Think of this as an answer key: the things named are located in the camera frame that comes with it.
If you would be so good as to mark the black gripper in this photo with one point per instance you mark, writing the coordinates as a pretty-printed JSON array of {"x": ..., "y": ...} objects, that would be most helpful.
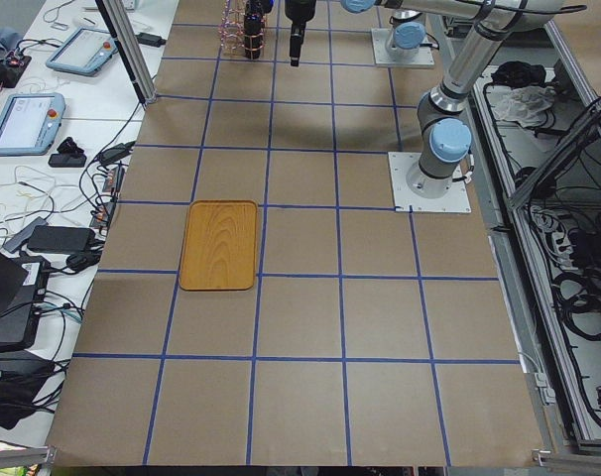
[{"x": 299, "y": 10}]

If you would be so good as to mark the dark wine bottle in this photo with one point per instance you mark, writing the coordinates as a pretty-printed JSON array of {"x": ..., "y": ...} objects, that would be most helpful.
[
  {"x": 253, "y": 28},
  {"x": 296, "y": 42}
]

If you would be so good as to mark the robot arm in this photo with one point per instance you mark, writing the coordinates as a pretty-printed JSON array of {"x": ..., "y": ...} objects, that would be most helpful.
[
  {"x": 400, "y": 16},
  {"x": 446, "y": 139}
]

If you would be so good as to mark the wooden tray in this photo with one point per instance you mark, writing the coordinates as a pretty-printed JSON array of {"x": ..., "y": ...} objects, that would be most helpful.
[{"x": 219, "y": 246}]

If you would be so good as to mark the teach pendant far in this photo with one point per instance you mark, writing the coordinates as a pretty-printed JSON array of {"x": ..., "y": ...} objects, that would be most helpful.
[{"x": 85, "y": 52}]

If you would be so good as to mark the teach pendant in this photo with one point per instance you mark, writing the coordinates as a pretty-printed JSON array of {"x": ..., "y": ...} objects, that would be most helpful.
[
  {"x": 85, "y": 52},
  {"x": 29, "y": 123}
]

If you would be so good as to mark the white crumpled cloth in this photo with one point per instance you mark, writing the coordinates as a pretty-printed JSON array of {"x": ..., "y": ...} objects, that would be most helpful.
[{"x": 527, "y": 106}]

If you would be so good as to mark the teach pendant near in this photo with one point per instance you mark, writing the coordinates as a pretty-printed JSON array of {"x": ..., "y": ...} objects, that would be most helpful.
[{"x": 29, "y": 123}]

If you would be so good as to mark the black power brick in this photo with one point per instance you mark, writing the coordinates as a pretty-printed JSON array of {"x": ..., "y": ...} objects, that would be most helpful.
[{"x": 60, "y": 239}]

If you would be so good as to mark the black laptop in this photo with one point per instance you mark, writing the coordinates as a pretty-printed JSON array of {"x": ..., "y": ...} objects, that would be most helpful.
[{"x": 23, "y": 284}]

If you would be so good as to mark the copper wire bottle basket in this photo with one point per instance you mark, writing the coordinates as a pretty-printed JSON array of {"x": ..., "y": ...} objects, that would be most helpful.
[{"x": 230, "y": 29}]

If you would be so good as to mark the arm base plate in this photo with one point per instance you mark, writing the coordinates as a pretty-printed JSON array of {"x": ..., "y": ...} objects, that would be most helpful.
[
  {"x": 413, "y": 191},
  {"x": 405, "y": 46}
]

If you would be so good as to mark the aluminium frame post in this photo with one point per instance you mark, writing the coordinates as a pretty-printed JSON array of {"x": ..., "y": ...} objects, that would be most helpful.
[{"x": 119, "y": 26}]

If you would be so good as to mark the aluminium side frame rail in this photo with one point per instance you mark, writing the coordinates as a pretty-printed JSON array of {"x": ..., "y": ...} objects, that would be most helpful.
[{"x": 549, "y": 193}]

